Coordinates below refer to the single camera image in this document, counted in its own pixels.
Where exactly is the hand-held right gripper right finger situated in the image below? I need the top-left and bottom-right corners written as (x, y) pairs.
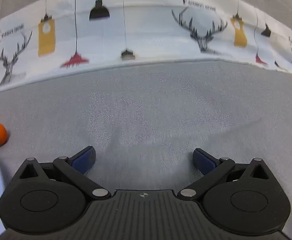
top-left (177, 148), bottom-right (270, 201)

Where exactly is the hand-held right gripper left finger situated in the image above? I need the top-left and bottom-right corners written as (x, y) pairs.
top-left (12, 145), bottom-right (112, 201)

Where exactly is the grey and white printed cloth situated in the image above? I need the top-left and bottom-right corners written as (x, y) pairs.
top-left (0, 0), bottom-right (292, 240)

